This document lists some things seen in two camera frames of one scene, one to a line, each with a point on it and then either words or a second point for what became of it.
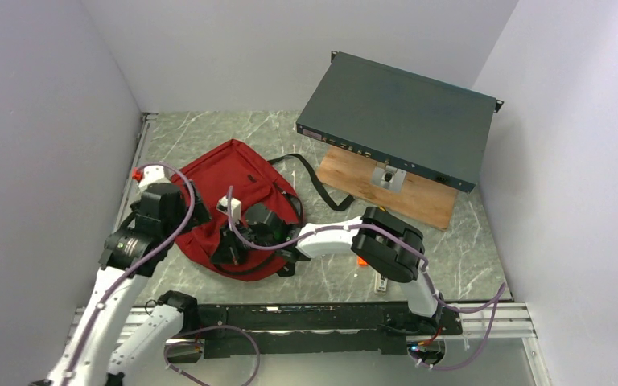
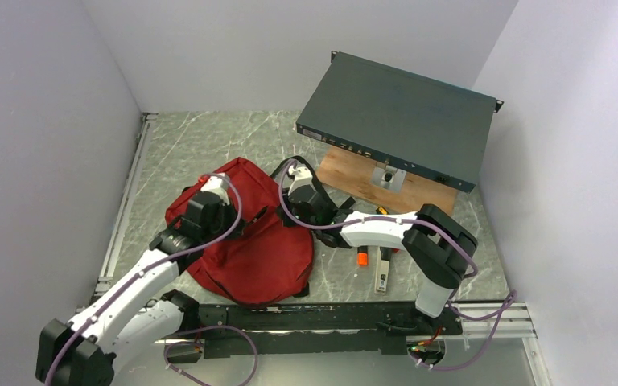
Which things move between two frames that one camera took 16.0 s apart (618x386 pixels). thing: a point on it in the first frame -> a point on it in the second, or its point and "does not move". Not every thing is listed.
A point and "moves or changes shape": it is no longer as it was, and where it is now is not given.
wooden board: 421,198 does not move
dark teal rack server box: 427,128 does not move
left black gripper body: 199,214 -> 224,223
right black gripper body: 236,248 -> 291,216
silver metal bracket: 388,177 does not move
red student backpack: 233,177 moves or changes shape
